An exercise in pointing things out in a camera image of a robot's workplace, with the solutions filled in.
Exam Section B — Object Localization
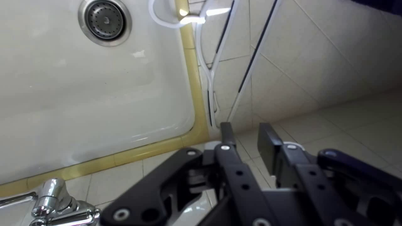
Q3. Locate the steel sink drain strainer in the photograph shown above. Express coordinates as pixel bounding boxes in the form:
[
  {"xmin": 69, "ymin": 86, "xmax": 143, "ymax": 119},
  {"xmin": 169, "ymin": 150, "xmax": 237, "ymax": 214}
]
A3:
[{"xmin": 78, "ymin": 0, "xmax": 132, "ymax": 47}]

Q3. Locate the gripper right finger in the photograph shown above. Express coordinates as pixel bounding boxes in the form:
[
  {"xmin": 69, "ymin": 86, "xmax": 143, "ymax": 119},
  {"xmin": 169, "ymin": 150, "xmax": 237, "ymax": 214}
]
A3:
[{"xmin": 258, "ymin": 122, "xmax": 402, "ymax": 226}]

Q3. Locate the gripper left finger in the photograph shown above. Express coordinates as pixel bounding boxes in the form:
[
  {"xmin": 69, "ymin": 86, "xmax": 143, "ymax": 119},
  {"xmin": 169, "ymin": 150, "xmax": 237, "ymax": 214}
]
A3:
[{"xmin": 100, "ymin": 122, "xmax": 277, "ymax": 226}]

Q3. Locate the white kitchen sink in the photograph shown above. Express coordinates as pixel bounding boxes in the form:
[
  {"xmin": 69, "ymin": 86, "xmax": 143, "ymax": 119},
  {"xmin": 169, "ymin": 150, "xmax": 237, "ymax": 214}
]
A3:
[{"xmin": 0, "ymin": 0, "xmax": 197, "ymax": 186}]

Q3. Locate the chrome tap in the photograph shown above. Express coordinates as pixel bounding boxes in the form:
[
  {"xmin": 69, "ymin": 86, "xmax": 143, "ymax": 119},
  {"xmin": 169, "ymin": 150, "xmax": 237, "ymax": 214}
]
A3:
[{"xmin": 0, "ymin": 178, "xmax": 101, "ymax": 226}]

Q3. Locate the white clothes hanger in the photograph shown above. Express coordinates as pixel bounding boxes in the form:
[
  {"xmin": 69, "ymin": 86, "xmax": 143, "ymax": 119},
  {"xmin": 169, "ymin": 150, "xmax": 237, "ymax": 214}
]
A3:
[{"xmin": 148, "ymin": 0, "xmax": 281, "ymax": 130}]

